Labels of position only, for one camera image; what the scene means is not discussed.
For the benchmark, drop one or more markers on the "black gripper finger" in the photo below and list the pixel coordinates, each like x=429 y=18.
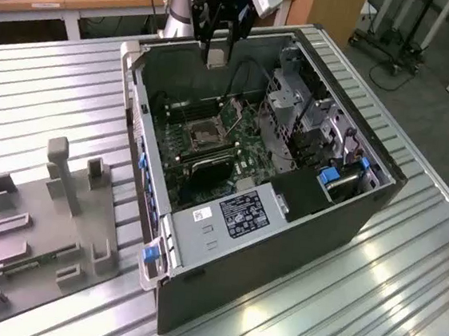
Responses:
x=198 y=13
x=244 y=17

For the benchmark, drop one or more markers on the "silver CPU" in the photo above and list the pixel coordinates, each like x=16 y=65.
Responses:
x=217 y=58

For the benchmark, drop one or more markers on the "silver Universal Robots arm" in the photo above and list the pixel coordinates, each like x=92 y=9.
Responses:
x=181 y=3

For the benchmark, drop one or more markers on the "CPU socket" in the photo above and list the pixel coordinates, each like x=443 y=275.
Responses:
x=204 y=134

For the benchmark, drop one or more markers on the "silver drive cage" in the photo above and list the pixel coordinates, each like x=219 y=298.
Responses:
x=284 y=98

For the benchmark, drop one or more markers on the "wooden cabinet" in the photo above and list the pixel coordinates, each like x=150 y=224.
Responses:
x=337 y=11

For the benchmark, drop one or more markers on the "green motherboard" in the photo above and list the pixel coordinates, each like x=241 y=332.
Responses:
x=248 y=130

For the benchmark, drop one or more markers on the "black fan shroud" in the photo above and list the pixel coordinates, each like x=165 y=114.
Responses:
x=210 y=172

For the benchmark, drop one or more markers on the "blue card retainer clip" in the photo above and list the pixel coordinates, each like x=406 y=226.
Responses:
x=142 y=161

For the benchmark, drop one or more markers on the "black wheeled stand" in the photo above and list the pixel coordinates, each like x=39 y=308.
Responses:
x=407 y=51

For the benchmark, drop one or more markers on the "silver chipset heatsink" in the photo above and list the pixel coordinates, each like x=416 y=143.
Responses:
x=245 y=184

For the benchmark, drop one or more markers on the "black plastic shroud box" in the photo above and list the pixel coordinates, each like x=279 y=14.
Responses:
x=298 y=196

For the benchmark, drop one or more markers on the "small blue clip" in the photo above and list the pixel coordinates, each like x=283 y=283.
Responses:
x=364 y=163

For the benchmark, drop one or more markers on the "silver power supply unit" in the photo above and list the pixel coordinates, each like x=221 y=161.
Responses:
x=200 y=245

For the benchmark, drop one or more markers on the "blue case latch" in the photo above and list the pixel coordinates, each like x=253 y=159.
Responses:
x=150 y=254

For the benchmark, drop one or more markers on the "grey parts rack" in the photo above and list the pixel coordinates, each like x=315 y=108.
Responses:
x=41 y=229

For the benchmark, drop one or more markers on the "open dark grey PC case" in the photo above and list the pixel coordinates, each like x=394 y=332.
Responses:
x=236 y=289

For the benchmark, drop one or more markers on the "green RAM stick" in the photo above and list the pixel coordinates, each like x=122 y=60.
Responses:
x=25 y=265

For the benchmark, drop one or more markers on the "silver drive latch bracket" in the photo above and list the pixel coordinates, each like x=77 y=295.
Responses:
x=349 y=145

